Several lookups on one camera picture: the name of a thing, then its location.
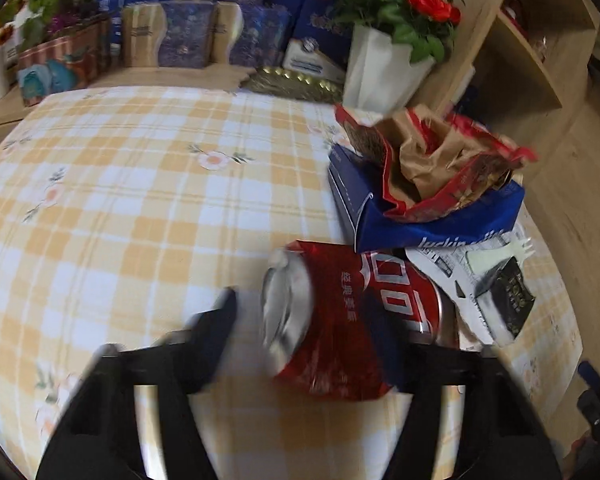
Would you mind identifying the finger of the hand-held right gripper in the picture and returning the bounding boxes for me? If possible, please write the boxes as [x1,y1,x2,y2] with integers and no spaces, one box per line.
[576,360,600,441]

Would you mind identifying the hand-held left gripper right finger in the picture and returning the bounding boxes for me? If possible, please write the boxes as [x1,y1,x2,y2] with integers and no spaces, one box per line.
[362,295,563,480]

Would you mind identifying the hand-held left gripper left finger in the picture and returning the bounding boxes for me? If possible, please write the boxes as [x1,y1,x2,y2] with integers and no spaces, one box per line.
[35,287,238,480]

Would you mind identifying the crushed red soda can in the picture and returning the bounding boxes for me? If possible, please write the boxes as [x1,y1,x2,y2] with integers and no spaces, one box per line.
[261,240,461,402]

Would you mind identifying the blue paper bag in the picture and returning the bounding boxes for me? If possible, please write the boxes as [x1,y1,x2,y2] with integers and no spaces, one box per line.
[327,142,526,253]

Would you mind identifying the white printed paper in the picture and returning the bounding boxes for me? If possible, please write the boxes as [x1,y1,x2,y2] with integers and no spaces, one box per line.
[405,230,531,346]

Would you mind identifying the white plastic fork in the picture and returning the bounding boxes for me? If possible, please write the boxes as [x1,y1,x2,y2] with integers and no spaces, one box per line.
[466,236,535,281]

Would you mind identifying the black packet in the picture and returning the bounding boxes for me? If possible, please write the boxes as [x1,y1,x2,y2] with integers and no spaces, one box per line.
[472,256,537,338]

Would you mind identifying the yellow checked floral tablecloth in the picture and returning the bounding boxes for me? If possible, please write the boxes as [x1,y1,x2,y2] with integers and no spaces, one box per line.
[0,85,583,480]

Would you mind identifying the red snack bag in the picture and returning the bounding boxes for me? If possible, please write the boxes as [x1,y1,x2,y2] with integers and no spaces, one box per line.
[334,104,538,223]

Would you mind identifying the gold tray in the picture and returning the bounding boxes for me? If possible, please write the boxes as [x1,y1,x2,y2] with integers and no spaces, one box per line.
[245,66,343,103]

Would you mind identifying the red rose plant white pot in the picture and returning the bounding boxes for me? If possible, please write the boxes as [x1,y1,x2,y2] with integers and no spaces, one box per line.
[315,0,466,113]

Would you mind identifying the row of blue gift boxes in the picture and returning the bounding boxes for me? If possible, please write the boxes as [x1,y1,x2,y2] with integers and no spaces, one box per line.
[95,0,356,83]

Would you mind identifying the wooden shelf unit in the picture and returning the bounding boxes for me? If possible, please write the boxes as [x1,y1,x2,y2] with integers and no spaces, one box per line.
[415,0,600,126]

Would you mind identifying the striped planter with pink flowers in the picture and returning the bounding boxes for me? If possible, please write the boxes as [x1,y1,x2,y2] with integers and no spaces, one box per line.
[10,0,116,107]

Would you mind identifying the white pot with orange flowers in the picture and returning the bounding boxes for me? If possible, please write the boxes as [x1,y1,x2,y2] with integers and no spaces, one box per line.
[0,5,21,106]

